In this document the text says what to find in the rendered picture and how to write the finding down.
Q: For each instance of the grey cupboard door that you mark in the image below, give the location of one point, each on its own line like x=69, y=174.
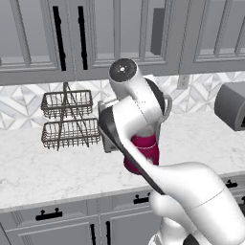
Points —
x=217, y=35
x=130, y=226
x=134, y=28
x=51, y=233
x=32, y=38

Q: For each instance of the grey upper cupboard door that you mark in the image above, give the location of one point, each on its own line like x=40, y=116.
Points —
x=217, y=35
x=134, y=28
x=32, y=38

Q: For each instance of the white wall socket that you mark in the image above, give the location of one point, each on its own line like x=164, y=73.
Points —
x=183, y=81

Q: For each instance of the grey lower cupboard door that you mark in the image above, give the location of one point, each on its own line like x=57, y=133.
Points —
x=51, y=233
x=130, y=226

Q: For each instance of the grey toaster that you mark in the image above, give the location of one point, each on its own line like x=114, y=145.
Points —
x=231, y=105

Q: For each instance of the grey drawer front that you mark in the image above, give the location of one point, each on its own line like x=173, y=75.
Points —
x=124, y=199
x=73, y=209
x=234, y=178

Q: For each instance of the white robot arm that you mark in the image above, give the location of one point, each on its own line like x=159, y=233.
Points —
x=191, y=191

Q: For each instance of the red blender with clear jug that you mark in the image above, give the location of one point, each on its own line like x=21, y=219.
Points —
x=147, y=150

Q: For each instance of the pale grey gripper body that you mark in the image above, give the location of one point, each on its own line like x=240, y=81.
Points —
x=108, y=145

